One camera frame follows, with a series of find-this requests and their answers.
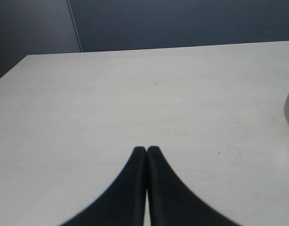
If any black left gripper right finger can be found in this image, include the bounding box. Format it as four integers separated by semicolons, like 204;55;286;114
147;146;234;226

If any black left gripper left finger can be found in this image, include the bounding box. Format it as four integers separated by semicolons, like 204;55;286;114
63;146;148;226

